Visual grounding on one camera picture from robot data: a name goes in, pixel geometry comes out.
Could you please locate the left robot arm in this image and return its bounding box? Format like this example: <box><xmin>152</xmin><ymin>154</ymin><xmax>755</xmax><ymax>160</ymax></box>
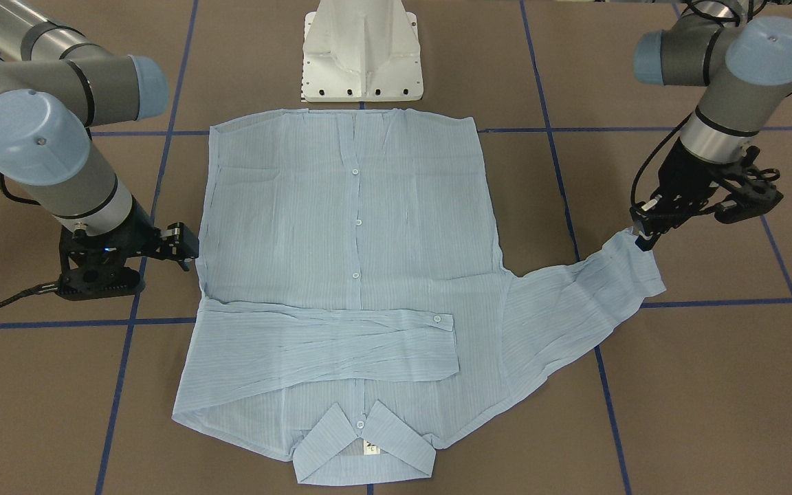
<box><xmin>630</xmin><ymin>1</ymin><xmax>792</xmax><ymax>251</ymax></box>

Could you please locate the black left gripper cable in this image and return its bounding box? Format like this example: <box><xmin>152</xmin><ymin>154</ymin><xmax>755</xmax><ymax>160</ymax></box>
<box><xmin>630</xmin><ymin>113</ymin><xmax>692</xmax><ymax>210</ymax></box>

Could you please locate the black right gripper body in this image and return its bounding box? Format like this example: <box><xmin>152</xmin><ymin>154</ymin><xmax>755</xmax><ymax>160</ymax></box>
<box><xmin>71</xmin><ymin>198</ymin><xmax>200</xmax><ymax>272</ymax></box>

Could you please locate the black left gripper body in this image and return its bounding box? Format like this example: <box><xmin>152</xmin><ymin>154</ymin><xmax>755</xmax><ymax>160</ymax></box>
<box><xmin>630</xmin><ymin>140</ymin><xmax>718</xmax><ymax>238</ymax></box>

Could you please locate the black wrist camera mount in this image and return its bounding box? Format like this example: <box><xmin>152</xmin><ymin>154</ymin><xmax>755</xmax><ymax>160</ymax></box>
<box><xmin>708</xmin><ymin>145</ymin><xmax>784</xmax><ymax>223</ymax></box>
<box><xmin>54</xmin><ymin>228</ymin><xmax>146</xmax><ymax>301</ymax></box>

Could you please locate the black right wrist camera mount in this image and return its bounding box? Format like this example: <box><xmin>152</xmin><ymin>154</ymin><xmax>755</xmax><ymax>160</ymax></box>
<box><xmin>54</xmin><ymin>228</ymin><xmax>146</xmax><ymax>301</ymax></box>

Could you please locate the light blue button-up shirt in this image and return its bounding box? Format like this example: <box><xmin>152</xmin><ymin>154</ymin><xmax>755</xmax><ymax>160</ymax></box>
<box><xmin>172</xmin><ymin>109</ymin><xmax>664</xmax><ymax>486</ymax></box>

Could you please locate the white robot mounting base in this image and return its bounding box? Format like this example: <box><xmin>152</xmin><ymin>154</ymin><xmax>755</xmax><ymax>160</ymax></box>
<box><xmin>300</xmin><ymin>1</ymin><xmax>425</xmax><ymax>102</ymax></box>

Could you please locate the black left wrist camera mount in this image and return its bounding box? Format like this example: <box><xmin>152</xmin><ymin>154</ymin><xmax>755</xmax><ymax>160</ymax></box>
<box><xmin>708</xmin><ymin>145</ymin><xmax>784</xmax><ymax>223</ymax></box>

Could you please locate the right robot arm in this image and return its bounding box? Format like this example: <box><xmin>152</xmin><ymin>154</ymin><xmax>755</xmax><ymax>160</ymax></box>
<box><xmin>0</xmin><ymin>1</ymin><xmax>198</xmax><ymax>265</ymax></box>

